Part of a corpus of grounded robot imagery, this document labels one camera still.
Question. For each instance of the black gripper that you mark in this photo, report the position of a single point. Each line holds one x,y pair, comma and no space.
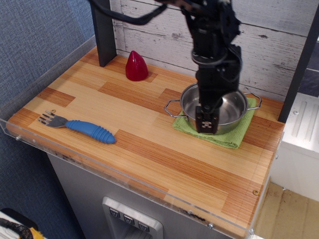
218,74

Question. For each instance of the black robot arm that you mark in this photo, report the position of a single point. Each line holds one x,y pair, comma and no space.
213,26

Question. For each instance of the green folded cloth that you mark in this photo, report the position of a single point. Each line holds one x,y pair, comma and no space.
230,139

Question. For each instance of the red cone-shaped toy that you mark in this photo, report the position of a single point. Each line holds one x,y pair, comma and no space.
136,68

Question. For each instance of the white toy sink unit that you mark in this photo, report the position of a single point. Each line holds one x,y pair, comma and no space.
296,163

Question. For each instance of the grey cabinet with dispenser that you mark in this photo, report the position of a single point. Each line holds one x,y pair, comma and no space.
107,210

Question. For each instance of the yellow object at corner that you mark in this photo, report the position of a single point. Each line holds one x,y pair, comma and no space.
32,233

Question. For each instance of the dark left vertical post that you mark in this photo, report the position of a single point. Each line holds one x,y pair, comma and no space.
104,33

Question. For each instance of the blue handled fork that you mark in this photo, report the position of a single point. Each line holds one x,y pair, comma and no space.
94,131

